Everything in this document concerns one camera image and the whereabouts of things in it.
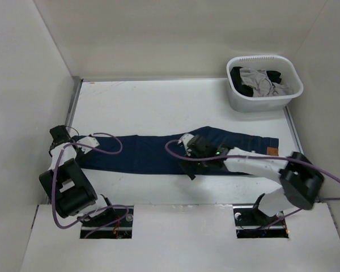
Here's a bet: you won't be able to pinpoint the white plastic laundry basket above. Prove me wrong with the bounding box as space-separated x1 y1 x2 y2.
226 55 304 112

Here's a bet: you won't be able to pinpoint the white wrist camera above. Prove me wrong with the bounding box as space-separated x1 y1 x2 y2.
178 133 194 148
81 136 100 148

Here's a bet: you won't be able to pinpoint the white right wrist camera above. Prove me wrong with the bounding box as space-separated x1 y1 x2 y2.
178 133 194 148

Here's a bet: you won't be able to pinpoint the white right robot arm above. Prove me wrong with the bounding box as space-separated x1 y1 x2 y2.
178 133 324 227

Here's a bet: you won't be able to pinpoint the black garment in basket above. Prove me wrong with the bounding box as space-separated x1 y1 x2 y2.
230 66 282 97

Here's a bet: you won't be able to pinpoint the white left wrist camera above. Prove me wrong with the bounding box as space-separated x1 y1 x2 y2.
81 136 100 148

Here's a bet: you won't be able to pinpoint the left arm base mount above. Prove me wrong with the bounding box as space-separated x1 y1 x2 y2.
80 206 134 240

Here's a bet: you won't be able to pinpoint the grey garment in basket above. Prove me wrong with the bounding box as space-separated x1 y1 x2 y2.
240 67 292 97

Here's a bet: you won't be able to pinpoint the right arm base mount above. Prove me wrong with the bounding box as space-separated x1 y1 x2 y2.
233 205 289 239

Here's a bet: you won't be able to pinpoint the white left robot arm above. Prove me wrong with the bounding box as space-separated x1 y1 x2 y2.
39 125 117 229

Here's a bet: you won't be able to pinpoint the dark blue denim trousers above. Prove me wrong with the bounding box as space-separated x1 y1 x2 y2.
79 126 279 175

